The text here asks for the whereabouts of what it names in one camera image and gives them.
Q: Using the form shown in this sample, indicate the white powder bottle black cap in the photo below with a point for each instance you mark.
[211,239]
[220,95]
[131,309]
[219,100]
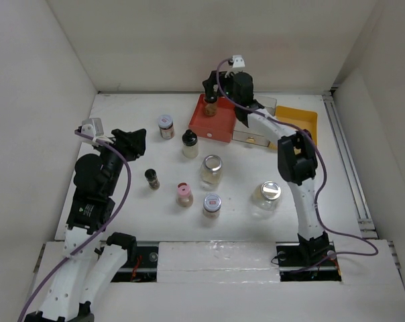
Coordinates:
[190,144]

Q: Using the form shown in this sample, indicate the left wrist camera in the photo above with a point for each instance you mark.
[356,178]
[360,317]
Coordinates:
[91,130]

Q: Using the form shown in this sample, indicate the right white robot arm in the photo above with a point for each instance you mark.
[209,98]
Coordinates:
[297,161]

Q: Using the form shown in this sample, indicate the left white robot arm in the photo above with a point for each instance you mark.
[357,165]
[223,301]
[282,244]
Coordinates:
[71,290]

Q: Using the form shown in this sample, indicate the white foam front block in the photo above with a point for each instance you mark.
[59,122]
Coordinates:
[217,262]

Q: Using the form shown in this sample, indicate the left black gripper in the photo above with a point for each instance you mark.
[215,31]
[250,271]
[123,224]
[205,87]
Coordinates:
[135,137]

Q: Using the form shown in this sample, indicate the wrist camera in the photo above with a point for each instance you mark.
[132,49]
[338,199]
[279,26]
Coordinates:
[91,130]
[236,62]

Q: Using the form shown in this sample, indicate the white-lid dark spice jar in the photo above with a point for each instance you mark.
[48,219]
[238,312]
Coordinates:
[166,126]

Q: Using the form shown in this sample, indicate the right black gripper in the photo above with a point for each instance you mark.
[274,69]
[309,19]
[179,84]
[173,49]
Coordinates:
[209,83]

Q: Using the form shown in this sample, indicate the round glass jar metal lid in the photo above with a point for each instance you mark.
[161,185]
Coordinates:
[265,199]

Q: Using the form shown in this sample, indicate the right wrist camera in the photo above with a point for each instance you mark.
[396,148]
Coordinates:
[236,62]

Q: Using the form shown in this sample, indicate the orange-red plastic tray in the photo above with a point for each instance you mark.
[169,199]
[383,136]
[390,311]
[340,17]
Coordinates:
[219,127]

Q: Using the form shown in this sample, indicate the clear plastic tray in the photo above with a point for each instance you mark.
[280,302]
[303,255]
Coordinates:
[241,133]

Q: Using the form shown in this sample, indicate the small dark pepper bottle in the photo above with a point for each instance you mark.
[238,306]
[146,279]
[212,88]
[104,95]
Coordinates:
[152,179]

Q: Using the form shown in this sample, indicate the white-lid beige spice jar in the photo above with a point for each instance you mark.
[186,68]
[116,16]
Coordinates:
[211,209]

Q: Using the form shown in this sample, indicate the pink-cap spice bottle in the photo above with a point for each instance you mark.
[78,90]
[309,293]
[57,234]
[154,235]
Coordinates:
[184,196]

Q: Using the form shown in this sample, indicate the square glass jar beige grains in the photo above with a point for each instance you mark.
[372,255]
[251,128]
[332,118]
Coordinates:
[211,170]

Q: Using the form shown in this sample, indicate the brown spice bottle black cap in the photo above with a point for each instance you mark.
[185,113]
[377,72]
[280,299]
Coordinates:
[210,108]

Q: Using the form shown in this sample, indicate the yellow plastic tray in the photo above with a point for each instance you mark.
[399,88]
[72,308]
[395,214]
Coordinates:
[302,118]

